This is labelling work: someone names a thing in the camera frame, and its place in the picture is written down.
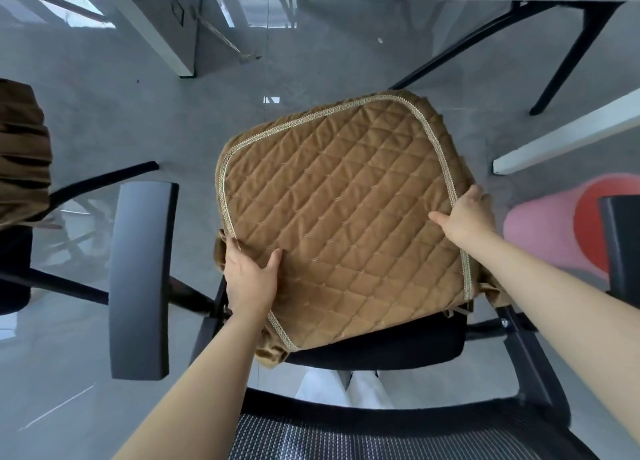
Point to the black office chair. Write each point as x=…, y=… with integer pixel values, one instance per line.
x=142, y=274
x=575, y=49
x=12, y=274

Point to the person's left forearm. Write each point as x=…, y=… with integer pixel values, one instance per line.
x=200, y=399

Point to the brown quilted cushion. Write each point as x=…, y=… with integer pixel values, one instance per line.
x=345, y=214
x=22, y=159

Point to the person's right forearm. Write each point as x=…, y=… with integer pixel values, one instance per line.
x=560, y=314

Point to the person's right hand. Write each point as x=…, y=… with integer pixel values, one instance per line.
x=467, y=219

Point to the person's left hand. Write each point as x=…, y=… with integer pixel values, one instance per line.
x=250, y=282

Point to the person's white trousers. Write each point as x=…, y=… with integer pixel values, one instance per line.
x=325, y=389

